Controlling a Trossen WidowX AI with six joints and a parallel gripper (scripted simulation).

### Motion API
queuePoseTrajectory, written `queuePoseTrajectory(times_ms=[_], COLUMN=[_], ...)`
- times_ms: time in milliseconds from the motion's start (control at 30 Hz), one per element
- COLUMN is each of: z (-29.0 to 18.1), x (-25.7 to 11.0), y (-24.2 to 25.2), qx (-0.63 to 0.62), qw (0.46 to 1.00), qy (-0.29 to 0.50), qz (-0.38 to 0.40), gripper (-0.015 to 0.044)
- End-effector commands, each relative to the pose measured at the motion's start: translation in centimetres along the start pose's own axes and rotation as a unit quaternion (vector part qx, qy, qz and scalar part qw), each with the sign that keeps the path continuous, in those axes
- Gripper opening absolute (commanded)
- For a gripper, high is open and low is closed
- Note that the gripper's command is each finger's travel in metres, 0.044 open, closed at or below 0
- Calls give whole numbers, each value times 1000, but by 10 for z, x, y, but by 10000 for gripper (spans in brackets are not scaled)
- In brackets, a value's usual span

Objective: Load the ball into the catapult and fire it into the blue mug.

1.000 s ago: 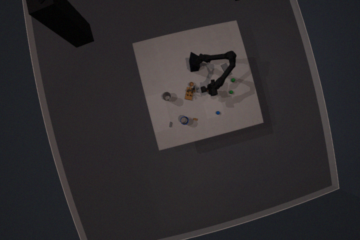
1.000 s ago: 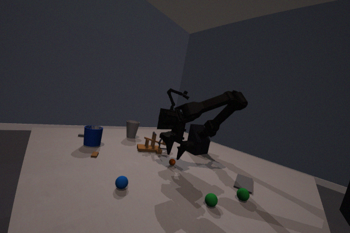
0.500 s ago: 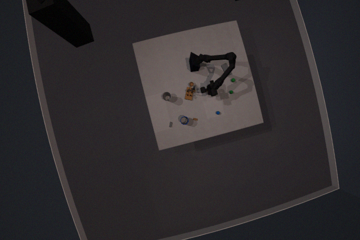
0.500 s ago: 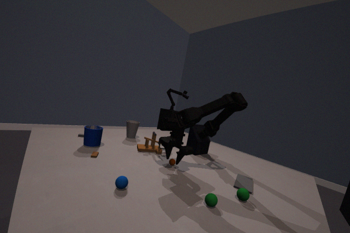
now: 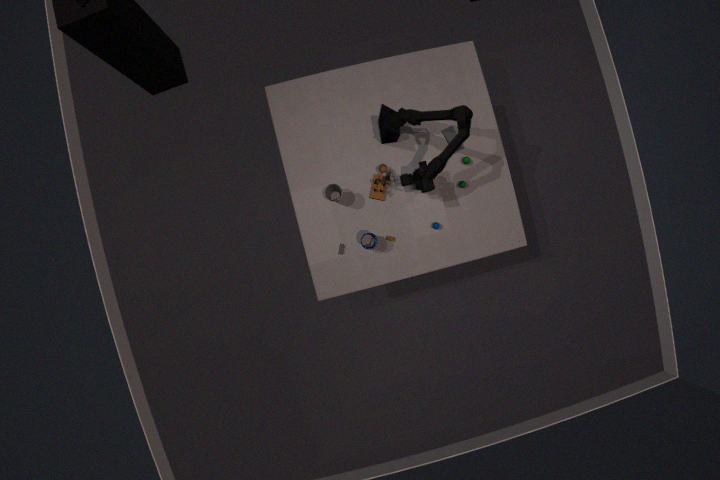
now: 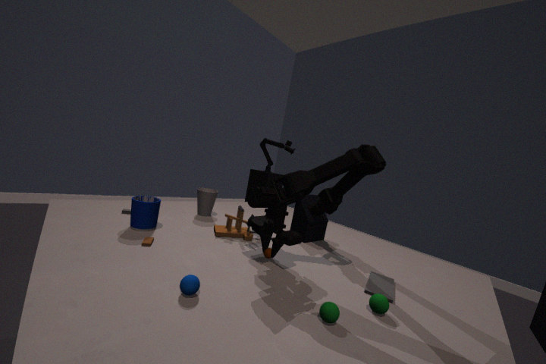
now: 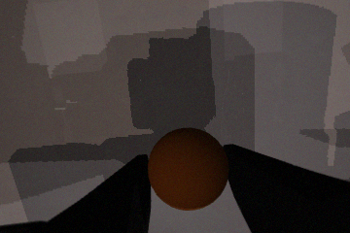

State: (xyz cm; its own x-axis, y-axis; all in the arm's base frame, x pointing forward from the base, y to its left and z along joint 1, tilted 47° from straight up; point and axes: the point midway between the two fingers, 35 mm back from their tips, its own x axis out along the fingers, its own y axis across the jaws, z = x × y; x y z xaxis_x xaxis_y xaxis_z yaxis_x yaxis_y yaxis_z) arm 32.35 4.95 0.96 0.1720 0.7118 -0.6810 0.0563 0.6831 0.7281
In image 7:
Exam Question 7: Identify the dark brown ball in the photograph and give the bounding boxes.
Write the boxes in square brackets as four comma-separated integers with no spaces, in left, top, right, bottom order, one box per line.
[148,128,229,211]

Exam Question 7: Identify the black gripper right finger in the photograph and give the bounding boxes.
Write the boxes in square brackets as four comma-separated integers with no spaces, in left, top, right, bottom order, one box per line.
[223,144,350,233]

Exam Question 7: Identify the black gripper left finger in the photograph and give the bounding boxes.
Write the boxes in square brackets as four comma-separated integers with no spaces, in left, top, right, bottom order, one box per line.
[0,154,151,233]

